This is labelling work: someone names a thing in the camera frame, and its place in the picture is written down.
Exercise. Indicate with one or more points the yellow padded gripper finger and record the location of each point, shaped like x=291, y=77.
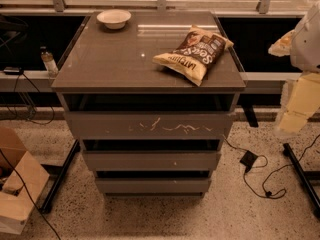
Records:
x=282, y=46
x=300, y=100

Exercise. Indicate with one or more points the grey bottom drawer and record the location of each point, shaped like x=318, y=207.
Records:
x=153, y=186

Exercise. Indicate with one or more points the grey drawer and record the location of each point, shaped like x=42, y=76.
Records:
x=103, y=161
x=139, y=125
x=153, y=186

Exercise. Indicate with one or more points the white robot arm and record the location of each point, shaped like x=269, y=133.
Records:
x=305, y=46

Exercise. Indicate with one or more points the grey drawer cabinet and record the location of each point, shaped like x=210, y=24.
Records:
x=113, y=71

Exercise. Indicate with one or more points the grey top drawer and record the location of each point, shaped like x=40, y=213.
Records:
x=139, y=125

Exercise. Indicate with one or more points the grey middle drawer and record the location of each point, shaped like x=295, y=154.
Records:
x=103, y=161

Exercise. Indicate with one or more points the black right stand leg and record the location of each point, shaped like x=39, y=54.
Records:
x=306, y=177

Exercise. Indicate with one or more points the black stand leg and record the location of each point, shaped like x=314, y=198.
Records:
x=57, y=173
x=306, y=177

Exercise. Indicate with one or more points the yellow brown chip bag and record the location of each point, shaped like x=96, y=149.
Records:
x=199, y=51

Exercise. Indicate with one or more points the black power adapter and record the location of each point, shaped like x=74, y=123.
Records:
x=248, y=160

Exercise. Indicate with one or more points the white ceramic bowl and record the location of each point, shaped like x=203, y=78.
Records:
x=114, y=18

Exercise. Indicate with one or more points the small glass bottle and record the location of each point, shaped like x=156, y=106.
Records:
x=49, y=62

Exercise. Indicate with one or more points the small black device on ledge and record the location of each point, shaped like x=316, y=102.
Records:
x=13, y=71

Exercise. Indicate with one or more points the black left stand leg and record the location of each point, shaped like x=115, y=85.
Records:
x=57, y=173

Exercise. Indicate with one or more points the cardboard box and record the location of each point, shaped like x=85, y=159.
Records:
x=25, y=179

